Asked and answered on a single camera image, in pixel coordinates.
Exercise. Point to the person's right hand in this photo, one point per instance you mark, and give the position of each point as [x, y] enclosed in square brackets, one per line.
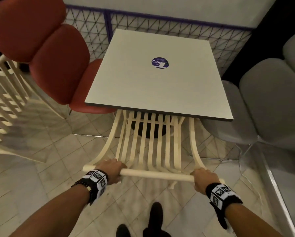
[203, 180]

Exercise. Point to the person's left hand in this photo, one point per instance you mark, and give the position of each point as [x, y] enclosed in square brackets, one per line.
[111, 170]

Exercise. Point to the person's left fingers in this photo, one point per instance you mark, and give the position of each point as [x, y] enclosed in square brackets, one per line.
[117, 165]

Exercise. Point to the person's right fingers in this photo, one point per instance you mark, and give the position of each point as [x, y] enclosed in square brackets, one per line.
[199, 173]

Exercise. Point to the cream wooden slatted chair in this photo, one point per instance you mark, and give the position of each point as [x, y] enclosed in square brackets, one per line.
[150, 174]
[4, 101]

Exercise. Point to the person's right forearm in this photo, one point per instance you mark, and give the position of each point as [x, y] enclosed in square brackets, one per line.
[248, 222]

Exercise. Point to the person's left forearm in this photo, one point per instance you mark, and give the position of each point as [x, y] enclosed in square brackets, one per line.
[56, 214]

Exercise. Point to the black table base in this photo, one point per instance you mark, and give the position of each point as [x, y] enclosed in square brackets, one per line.
[163, 132]

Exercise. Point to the person's right black shoe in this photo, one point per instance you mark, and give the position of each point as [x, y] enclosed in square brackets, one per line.
[156, 217]

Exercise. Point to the person's black shoe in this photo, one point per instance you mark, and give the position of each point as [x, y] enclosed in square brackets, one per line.
[156, 217]
[122, 231]

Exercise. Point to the person's left black shoe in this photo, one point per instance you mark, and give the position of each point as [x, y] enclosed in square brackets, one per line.
[122, 231]

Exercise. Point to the steel floor ledge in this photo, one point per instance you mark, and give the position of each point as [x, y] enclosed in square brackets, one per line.
[273, 185]

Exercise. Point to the grey upholstered chair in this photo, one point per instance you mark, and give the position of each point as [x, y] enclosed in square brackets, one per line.
[268, 96]

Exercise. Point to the round purple sticker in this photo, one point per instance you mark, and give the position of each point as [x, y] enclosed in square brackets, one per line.
[159, 62]

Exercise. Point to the red upholstered chair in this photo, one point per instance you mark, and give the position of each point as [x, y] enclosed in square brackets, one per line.
[56, 66]

